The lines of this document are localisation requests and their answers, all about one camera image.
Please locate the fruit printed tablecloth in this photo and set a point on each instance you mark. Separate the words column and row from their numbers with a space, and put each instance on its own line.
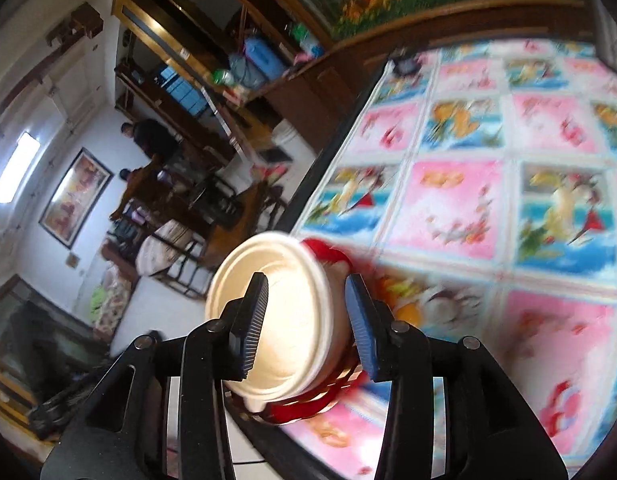
column 453, row 210

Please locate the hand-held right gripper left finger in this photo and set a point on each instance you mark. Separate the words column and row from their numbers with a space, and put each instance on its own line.
column 251, row 330

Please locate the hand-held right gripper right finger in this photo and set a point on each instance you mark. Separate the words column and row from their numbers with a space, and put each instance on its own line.
column 361, row 330

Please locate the framed wall picture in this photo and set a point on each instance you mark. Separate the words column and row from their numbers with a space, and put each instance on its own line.
column 76, row 197

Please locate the bright window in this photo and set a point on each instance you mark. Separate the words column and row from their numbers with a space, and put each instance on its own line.
column 16, row 167

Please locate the small dark jar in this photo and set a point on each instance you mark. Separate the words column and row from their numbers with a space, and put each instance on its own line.
column 406, row 65

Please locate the beige plastic ribbed bowl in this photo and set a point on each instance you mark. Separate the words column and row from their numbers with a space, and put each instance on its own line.
column 283, row 320

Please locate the wooden shelf cabinet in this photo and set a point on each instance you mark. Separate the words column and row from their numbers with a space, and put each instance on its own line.
column 188, row 60

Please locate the blue plastic container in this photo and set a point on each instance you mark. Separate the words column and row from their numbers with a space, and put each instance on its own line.
column 263, row 60

